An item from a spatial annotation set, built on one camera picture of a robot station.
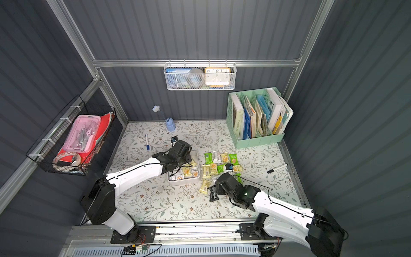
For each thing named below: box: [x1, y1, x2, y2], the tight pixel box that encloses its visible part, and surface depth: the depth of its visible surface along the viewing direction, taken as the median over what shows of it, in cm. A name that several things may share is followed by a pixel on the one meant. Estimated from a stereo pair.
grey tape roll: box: [186, 67, 204, 89], surface depth 89 cm
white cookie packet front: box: [170, 175, 184, 181], surface depth 91 cm
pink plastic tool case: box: [62, 114, 102, 154], surface depth 74 cm
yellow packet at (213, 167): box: [209, 162, 219, 177], surface depth 96 cm
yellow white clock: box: [204, 67, 232, 86], surface depth 90 cm
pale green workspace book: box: [232, 93, 245, 140], surface depth 98 cm
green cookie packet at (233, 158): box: [228, 153, 239, 166], surface depth 101 cm
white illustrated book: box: [265, 87, 294, 135], surface depth 98 cm
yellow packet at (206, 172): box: [201, 164, 212, 180], surface depth 94 cm
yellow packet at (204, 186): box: [199, 179, 212, 194], surface depth 89 cm
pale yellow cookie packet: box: [181, 165, 193, 179], surface depth 93 cm
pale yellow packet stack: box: [220, 151, 230, 164], surface depth 101 cm
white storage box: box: [166, 150, 201, 186], surface depth 91 cm
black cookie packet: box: [207, 184, 220, 202], surface depth 85 cm
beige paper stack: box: [244, 95, 263, 138], surface depth 98 cm
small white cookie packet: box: [212, 150, 223, 164], surface depth 101 cm
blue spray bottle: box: [165, 117, 177, 134], surface depth 114 cm
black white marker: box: [267, 163, 289, 175], surface depth 96 cm
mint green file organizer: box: [226, 86, 286, 149], surface depth 101 cm
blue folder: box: [242, 107, 251, 140], surface depth 98 cm
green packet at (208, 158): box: [204, 152, 213, 164], surface depth 101 cm
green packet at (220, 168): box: [216, 163, 227, 175], surface depth 96 cm
